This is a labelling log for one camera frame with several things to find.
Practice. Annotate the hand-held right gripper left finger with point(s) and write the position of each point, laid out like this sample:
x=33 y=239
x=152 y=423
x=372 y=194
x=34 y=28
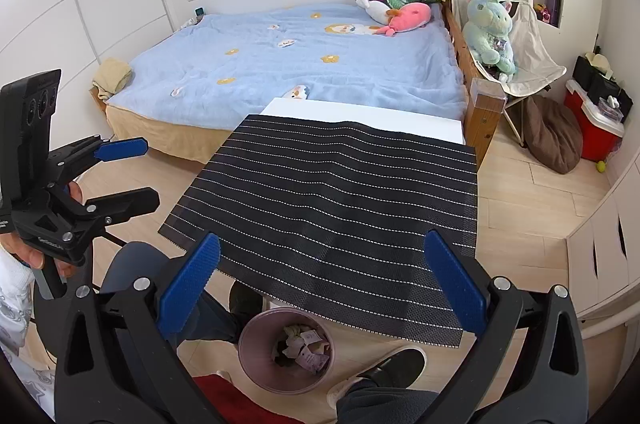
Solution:
x=192 y=281

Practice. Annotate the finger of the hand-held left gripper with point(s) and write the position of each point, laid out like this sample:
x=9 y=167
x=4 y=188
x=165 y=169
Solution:
x=125 y=204
x=122 y=148

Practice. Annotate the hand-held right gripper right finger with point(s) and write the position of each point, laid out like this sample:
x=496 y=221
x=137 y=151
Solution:
x=455 y=284

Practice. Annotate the pink trash bin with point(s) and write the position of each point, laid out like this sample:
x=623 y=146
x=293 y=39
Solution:
x=270 y=379

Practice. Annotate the person's left forearm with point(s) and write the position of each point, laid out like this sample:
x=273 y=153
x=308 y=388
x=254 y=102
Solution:
x=12 y=304

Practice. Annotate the person's left hand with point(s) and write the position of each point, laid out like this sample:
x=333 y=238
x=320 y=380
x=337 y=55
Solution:
x=30 y=254

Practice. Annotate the person's left shoe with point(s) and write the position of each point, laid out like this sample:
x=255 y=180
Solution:
x=245 y=304

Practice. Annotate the person's shoe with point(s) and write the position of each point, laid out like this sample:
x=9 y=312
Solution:
x=245 y=304
x=385 y=369

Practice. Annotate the tan folded cloth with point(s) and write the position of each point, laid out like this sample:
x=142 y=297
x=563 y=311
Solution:
x=112 y=76

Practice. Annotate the person's right shoe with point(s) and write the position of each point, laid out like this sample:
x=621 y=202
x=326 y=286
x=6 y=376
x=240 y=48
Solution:
x=385 y=369

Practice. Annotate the red cloth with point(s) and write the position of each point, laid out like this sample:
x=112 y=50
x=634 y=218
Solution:
x=235 y=399

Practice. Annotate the black striped mat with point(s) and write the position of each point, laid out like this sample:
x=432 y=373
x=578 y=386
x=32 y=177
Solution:
x=340 y=214

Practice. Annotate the person's right leg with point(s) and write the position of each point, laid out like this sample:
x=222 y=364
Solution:
x=380 y=404

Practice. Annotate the white wardrobe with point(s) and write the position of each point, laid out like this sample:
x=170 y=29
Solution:
x=75 y=3

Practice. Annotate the white drawer cabinet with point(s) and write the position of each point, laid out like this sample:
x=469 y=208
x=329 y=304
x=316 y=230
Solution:
x=607 y=254

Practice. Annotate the wooden bed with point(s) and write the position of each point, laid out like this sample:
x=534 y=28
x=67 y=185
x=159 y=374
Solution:
x=482 y=123

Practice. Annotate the brown cushion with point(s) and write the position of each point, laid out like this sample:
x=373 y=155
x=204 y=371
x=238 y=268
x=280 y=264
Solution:
x=552 y=133

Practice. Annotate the light blue blanket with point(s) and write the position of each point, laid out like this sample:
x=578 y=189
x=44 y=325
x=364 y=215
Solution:
x=300 y=68

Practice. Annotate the red cooler box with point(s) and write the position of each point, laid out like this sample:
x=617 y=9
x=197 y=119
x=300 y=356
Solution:
x=590 y=133

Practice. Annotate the black bags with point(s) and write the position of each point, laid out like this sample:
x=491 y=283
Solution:
x=595 y=86

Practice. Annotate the white fabric folding chair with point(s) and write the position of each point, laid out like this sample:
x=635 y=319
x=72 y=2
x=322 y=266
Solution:
x=532 y=53

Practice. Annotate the teal unicorn plush toy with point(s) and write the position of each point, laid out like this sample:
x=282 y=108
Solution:
x=487 y=28

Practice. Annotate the cream hat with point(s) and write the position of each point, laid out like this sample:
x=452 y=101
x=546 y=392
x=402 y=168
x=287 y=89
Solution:
x=600 y=61

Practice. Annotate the pink whale plush toy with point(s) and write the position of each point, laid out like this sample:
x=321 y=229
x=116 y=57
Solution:
x=407 y=16

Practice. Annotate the white seal plush toy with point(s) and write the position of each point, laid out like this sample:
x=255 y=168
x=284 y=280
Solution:
x=375 y=8

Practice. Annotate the purple box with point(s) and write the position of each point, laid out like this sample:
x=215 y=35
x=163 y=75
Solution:
x=552 y=3

